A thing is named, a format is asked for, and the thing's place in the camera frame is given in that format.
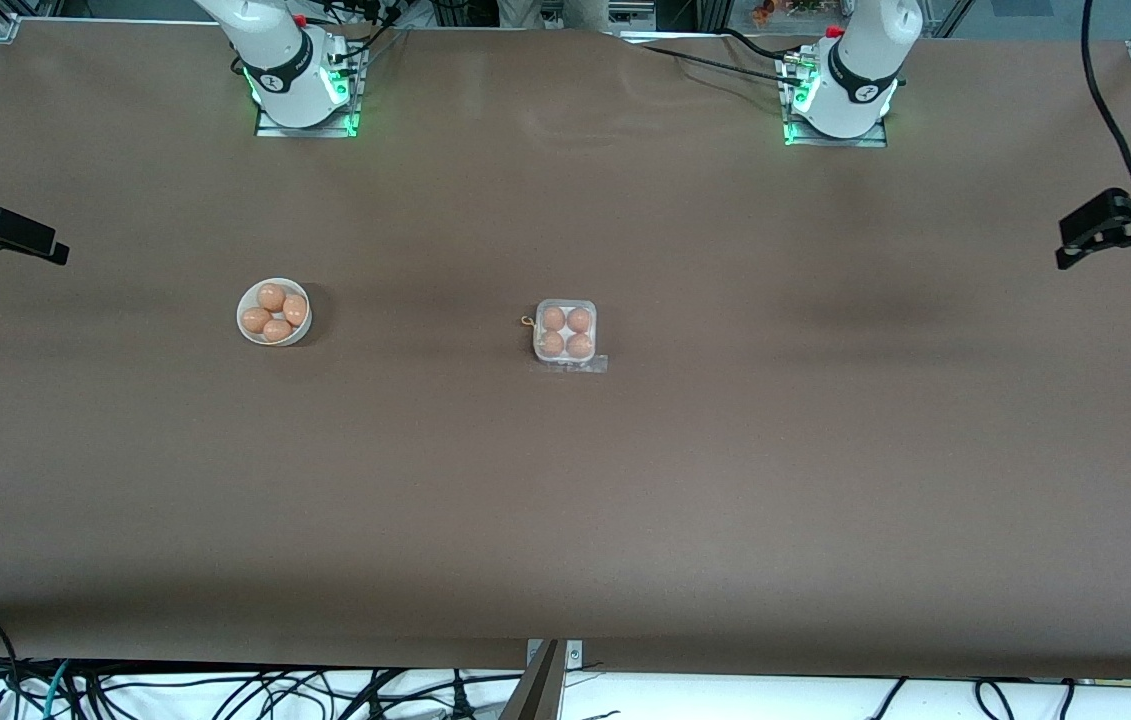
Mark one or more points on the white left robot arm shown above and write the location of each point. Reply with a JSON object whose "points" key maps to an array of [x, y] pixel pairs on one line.
{"points": [[885, 30]]}

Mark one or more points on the white bowl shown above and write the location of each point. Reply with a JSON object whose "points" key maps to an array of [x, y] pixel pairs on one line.
{"points": [[247, 338]]}

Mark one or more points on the brown egg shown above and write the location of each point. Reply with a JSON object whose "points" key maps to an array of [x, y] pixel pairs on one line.
{"points": [[579, 319], [295, 309], [256, 320], [579, 345], [552, 344], [271, 297], [277, 330], [553, 319]]}

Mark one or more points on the small metal bracket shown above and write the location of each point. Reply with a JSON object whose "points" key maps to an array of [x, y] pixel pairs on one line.
{"points": [[573, 655]]}

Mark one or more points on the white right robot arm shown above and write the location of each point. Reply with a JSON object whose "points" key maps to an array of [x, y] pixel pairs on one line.
{"points": [[255, 20]]}

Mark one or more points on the orange and green object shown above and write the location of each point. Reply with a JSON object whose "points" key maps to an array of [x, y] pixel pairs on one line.
{"points": [[775, 10]]}

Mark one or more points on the clear plastic egg box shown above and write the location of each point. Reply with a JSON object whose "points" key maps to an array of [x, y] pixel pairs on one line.
{"points": [[565, 332]]}

